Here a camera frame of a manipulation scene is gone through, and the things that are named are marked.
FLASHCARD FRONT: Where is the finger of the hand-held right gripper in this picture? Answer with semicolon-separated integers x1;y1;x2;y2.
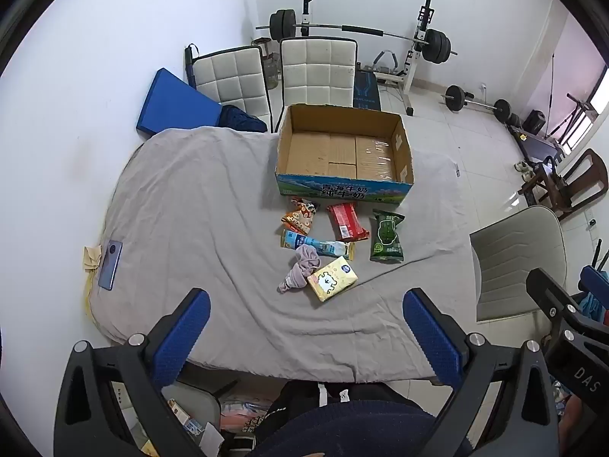
526;268;591;329
579;265;609;296

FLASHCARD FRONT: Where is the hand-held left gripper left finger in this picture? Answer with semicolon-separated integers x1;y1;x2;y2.
53;288;212;457

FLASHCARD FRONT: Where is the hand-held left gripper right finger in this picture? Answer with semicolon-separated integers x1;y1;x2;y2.
402;288;560;457

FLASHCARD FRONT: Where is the green snack packet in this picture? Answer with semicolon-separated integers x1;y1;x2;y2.
370;209;406;264

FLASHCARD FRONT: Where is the yellow tissue pack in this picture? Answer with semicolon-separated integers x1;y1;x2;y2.
307;256;360;304

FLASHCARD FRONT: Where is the purple cloth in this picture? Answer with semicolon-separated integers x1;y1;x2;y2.
278;244;322;294

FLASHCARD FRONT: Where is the red snack packet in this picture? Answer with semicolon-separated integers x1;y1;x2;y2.
326;202;370;243

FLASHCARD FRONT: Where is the blue white tube packet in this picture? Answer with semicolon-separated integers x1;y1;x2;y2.
281;229;357;262

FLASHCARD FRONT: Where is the orange snack packet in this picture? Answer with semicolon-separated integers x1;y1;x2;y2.
280;197;319;236

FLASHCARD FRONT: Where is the cardboard box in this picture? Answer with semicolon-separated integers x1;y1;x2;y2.
275;103;415;201

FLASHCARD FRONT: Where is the teal cloth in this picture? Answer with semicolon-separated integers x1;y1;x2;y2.
577;290;604;321

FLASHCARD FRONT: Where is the beige office chair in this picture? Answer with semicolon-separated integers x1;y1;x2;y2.
469;206;568;323

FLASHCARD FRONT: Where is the blue smartphone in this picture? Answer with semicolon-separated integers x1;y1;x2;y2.
97;240;123;291

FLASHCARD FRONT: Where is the brown wooden chair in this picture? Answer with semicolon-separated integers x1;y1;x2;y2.
518;149;609;222

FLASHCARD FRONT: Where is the grey table cloth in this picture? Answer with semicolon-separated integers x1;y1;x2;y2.
86;126;481;384

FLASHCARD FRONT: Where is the person's dark clothing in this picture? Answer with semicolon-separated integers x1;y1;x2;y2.
247;381;477;457

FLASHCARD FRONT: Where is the black exercise machine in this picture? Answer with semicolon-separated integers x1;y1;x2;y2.
507;124;567;165

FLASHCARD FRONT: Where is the black tripod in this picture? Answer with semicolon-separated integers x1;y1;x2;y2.
545;93;598;141

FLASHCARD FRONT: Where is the black speaker box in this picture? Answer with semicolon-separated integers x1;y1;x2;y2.
523;109;547;135

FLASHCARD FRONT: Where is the short barbell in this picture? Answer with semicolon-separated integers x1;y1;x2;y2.
442;85;512;121

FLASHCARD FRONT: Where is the dark blue garment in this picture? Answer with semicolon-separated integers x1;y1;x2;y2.
218;104;268;133

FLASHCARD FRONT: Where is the blue foam mat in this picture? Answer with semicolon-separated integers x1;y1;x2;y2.
136;68;223;135

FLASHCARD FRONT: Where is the black bench pad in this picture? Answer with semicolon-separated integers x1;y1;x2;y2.
353;69;381;110

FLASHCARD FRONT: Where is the white weight bench rack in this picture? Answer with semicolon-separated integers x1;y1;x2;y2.
297;0;436;116

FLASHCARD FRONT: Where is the white padded chair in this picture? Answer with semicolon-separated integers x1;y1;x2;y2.
273;37;359;134
190;45;273;131

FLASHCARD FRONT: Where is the black blue rod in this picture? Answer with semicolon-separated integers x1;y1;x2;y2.
185;44;198;87

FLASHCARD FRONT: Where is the grey ab trainer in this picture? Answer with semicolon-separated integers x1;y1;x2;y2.
362;50;405;84

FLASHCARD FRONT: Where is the clear plastic jug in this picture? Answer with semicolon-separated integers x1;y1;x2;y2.
264;52;281;90

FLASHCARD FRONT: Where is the long barbell with black plates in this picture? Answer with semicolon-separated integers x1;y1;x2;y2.
255;8;458;65

